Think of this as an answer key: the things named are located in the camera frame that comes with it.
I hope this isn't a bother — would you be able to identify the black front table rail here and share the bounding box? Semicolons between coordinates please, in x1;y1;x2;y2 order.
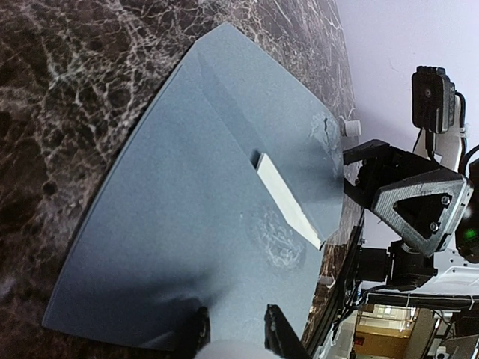
305;218;364;358

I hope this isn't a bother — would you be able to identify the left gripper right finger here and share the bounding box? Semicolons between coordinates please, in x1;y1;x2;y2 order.
264;304;311;359

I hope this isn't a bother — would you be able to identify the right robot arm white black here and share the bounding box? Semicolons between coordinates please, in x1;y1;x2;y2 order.
344;139;474;291

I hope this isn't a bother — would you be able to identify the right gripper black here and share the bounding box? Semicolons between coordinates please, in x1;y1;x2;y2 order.
342;138;479;263

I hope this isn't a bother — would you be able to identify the beige letter paper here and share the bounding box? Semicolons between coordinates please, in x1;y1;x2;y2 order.
256;153;323;251

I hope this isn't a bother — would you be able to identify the grey envelope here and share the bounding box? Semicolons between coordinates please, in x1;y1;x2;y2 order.
43;23;344;350

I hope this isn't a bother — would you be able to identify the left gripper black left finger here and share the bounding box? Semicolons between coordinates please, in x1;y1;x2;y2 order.
185;307;210;354

